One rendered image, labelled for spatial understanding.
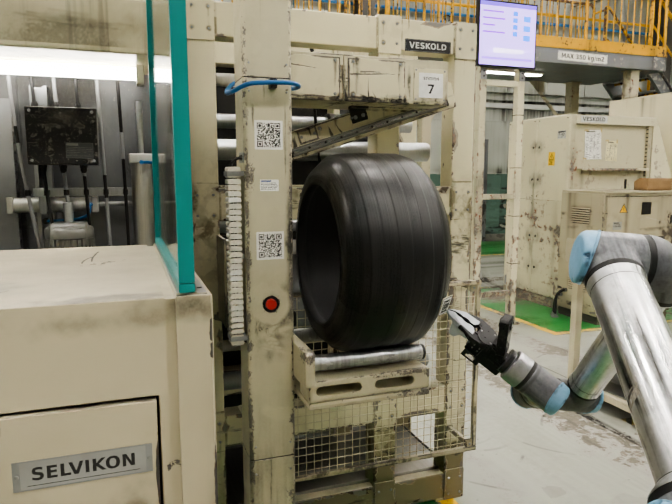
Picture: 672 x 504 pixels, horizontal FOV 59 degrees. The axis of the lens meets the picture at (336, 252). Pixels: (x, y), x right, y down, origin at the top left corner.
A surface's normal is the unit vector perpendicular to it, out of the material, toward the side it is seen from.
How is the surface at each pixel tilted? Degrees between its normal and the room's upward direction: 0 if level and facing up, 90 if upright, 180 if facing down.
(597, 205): 90
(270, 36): 90
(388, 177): 41
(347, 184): 56
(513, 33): 90
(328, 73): 90
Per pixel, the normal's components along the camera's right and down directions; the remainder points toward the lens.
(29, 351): 0.34, 0.12
